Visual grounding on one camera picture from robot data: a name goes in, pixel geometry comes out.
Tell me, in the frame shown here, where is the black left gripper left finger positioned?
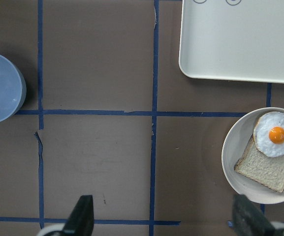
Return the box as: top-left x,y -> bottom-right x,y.
62,195 -> 94,236

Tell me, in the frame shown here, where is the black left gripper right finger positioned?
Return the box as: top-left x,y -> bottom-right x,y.
232,195 -> 275,236

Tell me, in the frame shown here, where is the white round plate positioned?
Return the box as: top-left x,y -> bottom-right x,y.
221,107 -> 284,204

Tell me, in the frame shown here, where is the bread slice under egg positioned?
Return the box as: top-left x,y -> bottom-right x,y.
234,137 -> 284,193

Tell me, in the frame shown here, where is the fried egg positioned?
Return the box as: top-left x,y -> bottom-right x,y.
253,111 -> 284,157

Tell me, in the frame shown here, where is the blue bowl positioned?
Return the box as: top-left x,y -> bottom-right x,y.
0,55 -> 27,122

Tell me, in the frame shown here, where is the cream bear tray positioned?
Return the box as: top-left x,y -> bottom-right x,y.
179,0 -> 284,84

